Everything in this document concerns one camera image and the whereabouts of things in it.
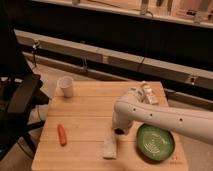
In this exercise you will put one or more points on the orange carrot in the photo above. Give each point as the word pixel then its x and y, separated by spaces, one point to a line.
pixel 62 135

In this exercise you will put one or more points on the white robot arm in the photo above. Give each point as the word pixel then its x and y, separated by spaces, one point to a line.
pixel 192 123

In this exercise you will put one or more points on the white paper cup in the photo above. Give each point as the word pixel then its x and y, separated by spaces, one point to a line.
pixel 65 83

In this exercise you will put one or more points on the white sponge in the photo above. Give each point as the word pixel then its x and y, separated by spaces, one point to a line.
pixel 110 147

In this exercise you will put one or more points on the green plate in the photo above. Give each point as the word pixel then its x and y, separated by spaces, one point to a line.
pixel 155 143

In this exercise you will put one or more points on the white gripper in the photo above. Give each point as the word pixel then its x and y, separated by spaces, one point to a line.
pixel 121 127

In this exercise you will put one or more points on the wooden table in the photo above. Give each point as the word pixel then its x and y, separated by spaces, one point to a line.
pixel 86 118

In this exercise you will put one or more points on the black office chair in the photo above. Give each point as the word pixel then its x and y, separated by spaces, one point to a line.
pixel 20 91

